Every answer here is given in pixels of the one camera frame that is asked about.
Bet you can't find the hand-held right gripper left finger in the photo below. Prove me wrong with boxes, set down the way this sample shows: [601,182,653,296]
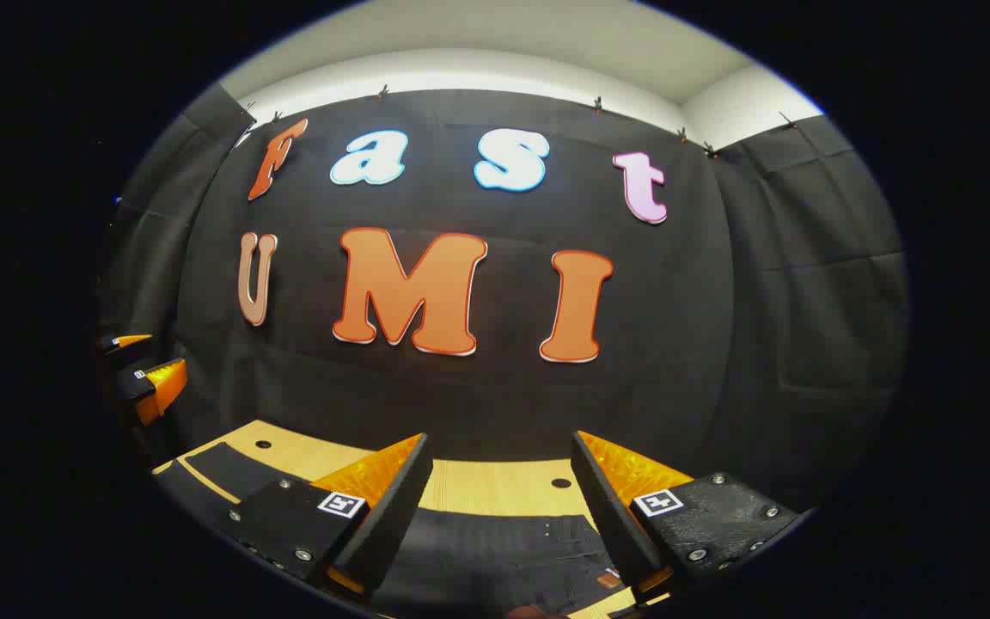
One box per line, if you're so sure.
[213,432,434,597]

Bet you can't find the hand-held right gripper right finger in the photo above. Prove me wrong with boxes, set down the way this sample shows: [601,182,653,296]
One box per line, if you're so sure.
[570,430,804,597]

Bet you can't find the dark denim jeans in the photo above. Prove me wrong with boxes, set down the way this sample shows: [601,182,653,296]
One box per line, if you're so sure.
[154,441,644,618]

